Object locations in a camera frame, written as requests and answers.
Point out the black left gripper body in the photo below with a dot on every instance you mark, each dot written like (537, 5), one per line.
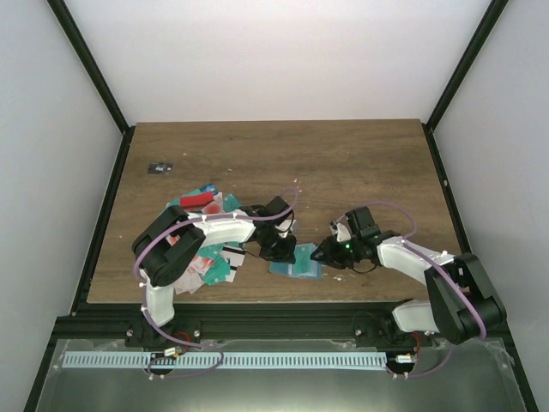
(271, 241)

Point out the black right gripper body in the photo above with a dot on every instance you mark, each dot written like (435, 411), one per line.
(346, 256)

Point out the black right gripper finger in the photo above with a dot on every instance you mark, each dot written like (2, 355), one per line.
(328, 244)
(321, 256)

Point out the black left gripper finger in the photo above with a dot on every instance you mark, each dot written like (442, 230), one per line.
(271, 254)
(287, 251)

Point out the blue card holder wallet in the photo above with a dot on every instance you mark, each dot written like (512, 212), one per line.
(287, 270)

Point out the teal credit card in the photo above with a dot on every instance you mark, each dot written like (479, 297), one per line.
(304, 267)

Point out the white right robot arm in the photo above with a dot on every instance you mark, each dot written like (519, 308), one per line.
(462, 303)

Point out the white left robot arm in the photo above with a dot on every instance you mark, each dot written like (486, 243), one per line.
(167, 247)

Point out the white magnetic stripe card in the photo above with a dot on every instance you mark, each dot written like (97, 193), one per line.
(233, 255)

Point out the teal card pile bottom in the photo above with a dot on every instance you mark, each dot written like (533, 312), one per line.
(220, 271)

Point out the red card on pile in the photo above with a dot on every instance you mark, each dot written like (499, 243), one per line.
(196, 201)

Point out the black VIP card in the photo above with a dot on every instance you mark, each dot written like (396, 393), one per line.
(158, 168)

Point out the metal front plate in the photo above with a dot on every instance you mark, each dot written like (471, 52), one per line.
(477, 376)

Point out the light blue slotted strip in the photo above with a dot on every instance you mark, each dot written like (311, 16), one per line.
(363, 361)

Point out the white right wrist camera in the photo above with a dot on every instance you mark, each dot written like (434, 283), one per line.
(340, 231)

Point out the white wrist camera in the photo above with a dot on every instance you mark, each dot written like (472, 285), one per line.
(286, 228)
(340, 231)

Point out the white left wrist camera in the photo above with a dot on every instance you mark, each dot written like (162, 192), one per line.
(286, 228)

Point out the black front mounting rail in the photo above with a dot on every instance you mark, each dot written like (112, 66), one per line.
(369, 324)

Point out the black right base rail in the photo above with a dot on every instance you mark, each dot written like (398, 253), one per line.
(448, 194)

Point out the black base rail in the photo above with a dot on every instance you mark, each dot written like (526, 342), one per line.
(448, 194)
(88, 270)

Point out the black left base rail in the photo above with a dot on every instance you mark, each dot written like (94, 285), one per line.
(88, 270)

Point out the black right frame post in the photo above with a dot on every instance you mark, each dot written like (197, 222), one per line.
(481, 34)

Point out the black frame post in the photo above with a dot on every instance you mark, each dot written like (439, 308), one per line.
(72, 32)
(481, 34)

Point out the black left frame post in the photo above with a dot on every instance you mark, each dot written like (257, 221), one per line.
(72, 32)

